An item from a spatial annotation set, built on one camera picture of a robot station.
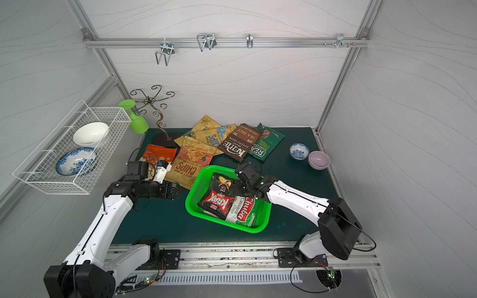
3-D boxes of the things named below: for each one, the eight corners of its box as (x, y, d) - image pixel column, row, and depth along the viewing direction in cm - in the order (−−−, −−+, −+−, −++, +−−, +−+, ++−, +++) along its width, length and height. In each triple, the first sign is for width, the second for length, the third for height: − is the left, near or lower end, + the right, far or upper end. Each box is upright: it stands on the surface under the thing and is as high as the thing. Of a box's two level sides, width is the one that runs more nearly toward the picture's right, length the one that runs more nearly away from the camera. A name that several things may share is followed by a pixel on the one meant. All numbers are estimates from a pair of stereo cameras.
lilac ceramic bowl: (308, 172, 103) (312, 165, 98) (304, 157, 109) (307, 150, 104) (328, 172, 103) (332, 165, 98) (322, 157, 109) (326, 150, 104)
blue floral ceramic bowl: (290, 160, 107) (292, 157, 104) (287, 146, 114) (289, 143, 111) (309, 160, 107) (311, 157, 104) (305, 147, 114) (307, 143, 111)
